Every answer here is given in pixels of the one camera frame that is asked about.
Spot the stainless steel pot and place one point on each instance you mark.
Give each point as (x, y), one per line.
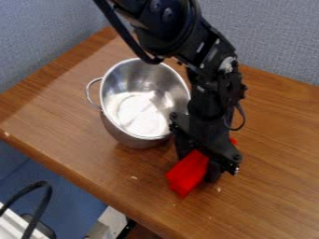
(136, 95)

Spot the red block object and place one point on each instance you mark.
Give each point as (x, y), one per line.
(188, 173)

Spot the white box under table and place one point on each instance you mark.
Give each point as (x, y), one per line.
(14, 225)

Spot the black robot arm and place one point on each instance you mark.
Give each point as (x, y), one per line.
(169, 28)

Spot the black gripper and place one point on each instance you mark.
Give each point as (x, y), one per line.
(209, 136)

